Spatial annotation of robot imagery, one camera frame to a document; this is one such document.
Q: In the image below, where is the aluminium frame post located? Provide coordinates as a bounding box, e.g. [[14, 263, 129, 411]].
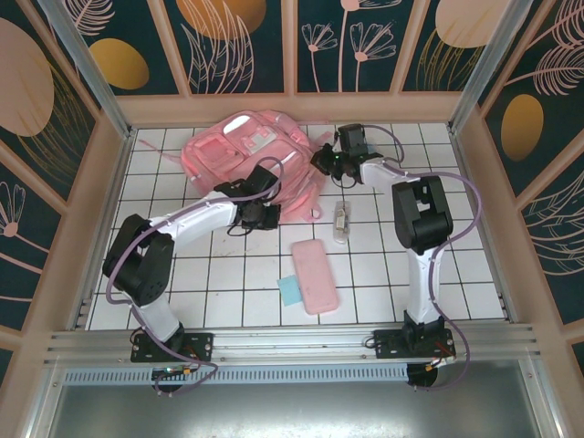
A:
[[449, 0, 535, 133], [38, 0, 133, 138]]

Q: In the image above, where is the blue sticky note pad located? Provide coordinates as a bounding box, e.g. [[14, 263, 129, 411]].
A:
[[276, 275, 302, 308]]

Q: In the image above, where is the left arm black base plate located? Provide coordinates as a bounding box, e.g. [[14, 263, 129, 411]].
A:
[[130, 331, 214, 364]]

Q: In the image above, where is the pink pencil case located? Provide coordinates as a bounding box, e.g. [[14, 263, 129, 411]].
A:
[[291, 239, 341, 317]]

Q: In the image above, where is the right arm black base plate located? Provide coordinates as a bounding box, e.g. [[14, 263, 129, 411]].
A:
[[372, 328, 457, 361]]

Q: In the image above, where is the black round cable port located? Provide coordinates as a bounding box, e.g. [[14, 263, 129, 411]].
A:
[[407, 363, 440, 392], [151, 368, 184, 396]]

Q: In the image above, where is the grey slotted cable duct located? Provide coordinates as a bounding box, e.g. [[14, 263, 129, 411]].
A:
[[61, 364, 410, 385]]

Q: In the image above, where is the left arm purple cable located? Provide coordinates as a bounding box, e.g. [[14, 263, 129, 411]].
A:
[[105, 157, 285, 398]]

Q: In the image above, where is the pink backpack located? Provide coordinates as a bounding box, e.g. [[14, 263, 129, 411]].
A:
[[136, 109, 337, 224]]

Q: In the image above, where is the grey metal panel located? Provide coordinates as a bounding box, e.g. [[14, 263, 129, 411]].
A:
[[43, 382, 551, 438]]

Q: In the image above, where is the aluminium mounting rail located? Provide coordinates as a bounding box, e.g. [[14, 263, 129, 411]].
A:
[[45, 323, 539, 366]]

